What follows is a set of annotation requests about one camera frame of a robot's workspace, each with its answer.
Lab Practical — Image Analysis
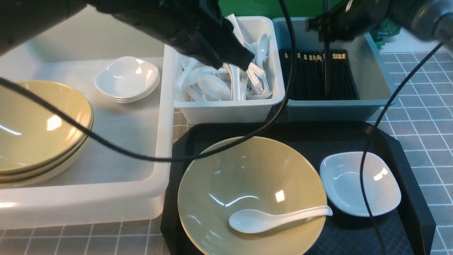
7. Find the lower stacked white dish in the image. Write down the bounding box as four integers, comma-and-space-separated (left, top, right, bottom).
95, 80, 161, 104

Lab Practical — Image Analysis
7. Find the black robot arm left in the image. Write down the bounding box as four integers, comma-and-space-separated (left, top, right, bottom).
0, 0, 255, 71

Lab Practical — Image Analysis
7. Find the white spoon bin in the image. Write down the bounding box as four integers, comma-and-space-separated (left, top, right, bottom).
162, 16, 285, 125

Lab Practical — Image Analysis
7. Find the pile of white spoons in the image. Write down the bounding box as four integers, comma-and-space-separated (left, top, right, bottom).
175, 14, 273, 102

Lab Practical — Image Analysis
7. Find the large white plastic tub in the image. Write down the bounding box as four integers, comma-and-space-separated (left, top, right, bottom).
0, 5, 176, 229

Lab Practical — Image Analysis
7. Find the black cable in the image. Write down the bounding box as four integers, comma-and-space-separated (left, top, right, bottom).
0, 0, 297, 163
359, 42, 445, 255

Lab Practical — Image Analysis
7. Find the stacked yellow-green bowl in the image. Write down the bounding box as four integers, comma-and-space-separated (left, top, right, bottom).
0, 80, 93, 174
1, 121, 88, 188
1, 110, 87, 187

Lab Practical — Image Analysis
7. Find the black cable left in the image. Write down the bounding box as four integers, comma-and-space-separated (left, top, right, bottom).
0, 0, 297, 163

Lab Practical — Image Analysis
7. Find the black cable right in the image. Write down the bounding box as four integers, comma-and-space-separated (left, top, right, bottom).
359, 42, 445, 255

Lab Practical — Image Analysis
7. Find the top stacked white dish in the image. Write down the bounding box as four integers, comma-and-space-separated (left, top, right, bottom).
94, 56, 161, 99

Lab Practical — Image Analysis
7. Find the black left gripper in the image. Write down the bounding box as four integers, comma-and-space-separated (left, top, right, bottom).
88, 0, 255, 71

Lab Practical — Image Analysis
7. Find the grey checked tablecloth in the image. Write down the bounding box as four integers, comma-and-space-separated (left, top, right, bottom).
1, 52, 453, 255

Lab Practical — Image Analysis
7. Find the yellow-green noodle bowl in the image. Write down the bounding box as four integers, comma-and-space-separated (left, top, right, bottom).
177, 137, 327, 255

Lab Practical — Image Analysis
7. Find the blue-grey chopstick bin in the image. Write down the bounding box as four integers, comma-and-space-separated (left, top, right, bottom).
272, 17, 397, 121

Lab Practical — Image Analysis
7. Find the white soup spoon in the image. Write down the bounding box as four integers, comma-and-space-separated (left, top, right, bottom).
228, 205, 333, 234

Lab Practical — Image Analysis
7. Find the green cloth backdrop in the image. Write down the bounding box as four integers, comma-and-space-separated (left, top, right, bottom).
219, 0, 401, 48

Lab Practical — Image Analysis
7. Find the bundle of black chopsticks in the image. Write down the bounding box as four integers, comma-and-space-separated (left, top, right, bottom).
289, 49, 359, 101

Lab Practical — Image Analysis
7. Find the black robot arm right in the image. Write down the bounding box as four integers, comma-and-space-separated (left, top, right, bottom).
305, 0, 452, 44

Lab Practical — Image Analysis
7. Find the top stacked yellow-green bowl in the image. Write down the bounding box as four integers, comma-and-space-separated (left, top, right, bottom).
0, 80, 93, 174

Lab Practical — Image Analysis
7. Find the middle stacked yellow-green bowl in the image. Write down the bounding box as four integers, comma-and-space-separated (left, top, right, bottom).
1, 110, 87, 187

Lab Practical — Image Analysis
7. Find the white square sauce dish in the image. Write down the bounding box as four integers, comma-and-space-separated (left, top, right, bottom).
319, 151, 402, 217

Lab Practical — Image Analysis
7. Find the stacked white dish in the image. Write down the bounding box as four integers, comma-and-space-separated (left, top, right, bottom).
94, 56, 161, 99
95, 80, 161, 104

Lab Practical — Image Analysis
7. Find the black chopstick gold band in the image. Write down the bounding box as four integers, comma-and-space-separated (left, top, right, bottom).
322, 0, 330, 100

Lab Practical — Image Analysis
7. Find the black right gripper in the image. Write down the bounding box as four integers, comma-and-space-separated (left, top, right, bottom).
306, 0, 392, 41

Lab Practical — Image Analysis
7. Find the bottom stacked yellow-green bowl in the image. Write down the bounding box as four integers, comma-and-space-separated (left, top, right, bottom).
1, 121, 88, 188

